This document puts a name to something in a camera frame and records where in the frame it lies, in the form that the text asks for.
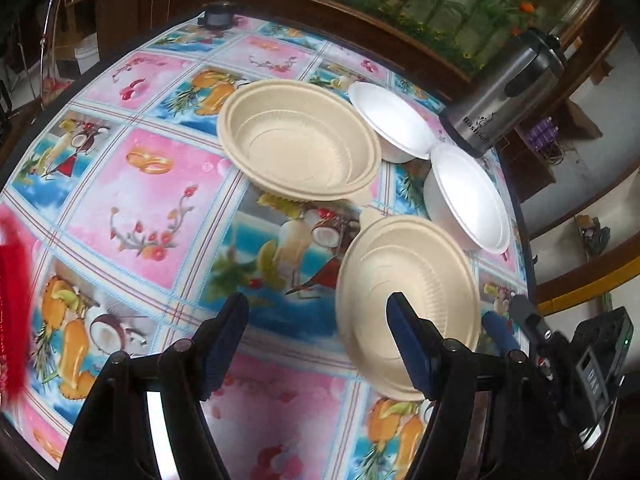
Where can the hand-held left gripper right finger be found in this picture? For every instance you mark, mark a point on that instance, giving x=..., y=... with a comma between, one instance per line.
x=407, y=350

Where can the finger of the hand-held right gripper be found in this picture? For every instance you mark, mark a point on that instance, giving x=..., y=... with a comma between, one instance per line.
x=530, y=317
x=500, y=331

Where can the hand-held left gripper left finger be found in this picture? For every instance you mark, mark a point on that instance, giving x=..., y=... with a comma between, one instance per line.
x=227, y=342

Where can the beige paper bowl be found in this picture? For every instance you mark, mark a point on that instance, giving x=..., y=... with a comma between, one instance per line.
x=400, y=265
x=297, y=145

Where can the white foam bowl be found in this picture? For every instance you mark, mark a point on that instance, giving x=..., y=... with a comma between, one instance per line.
x=395, y=120
x=467, y=197

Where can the fruit printed tablecloth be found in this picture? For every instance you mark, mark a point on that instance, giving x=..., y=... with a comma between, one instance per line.
x=150, y=200

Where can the stainless steel thermos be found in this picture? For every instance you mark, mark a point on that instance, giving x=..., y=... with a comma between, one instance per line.
x=502, y=92

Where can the white bucket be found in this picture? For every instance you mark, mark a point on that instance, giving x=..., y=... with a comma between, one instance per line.
x=86, y=54

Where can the small black device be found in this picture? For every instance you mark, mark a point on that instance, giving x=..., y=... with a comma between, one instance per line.
x=217, y=16

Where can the artificial flower display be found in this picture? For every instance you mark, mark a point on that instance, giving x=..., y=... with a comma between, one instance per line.
x=425, y=5

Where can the wooden counter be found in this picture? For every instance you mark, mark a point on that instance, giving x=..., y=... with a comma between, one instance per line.
x=125, y=10

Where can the metal pole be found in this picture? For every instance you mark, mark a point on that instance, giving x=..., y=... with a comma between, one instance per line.
x=46, y=35

